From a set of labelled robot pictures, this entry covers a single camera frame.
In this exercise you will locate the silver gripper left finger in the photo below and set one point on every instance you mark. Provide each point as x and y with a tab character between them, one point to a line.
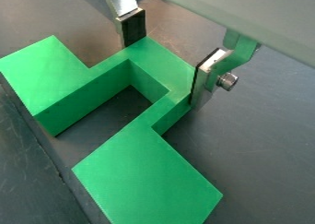
129	20

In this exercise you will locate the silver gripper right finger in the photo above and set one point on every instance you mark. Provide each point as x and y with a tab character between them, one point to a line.
212	73

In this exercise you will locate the green zigzag block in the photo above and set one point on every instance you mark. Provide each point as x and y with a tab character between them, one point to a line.
137	178

